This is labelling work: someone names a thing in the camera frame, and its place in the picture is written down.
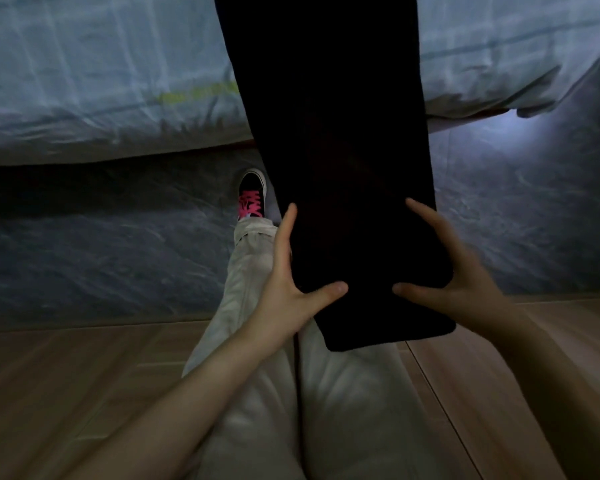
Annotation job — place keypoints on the person's right hand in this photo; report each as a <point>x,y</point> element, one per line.
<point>470,289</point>

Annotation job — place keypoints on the person's left hand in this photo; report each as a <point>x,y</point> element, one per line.
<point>285,299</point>

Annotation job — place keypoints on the dark brown trousers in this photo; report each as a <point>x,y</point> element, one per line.
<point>340,144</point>

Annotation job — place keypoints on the bed with blue plaid sheet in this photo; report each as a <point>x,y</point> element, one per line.
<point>105,69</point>

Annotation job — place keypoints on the person's right forearm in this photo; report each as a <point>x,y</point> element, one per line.
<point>565,394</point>

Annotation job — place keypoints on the person's left forearm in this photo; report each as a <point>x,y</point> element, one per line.
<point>170,414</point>

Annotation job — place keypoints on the person's grey trousers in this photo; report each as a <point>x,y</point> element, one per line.
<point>260,394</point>

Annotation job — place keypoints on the black shoe with pink laces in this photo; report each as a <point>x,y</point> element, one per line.
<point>252,194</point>

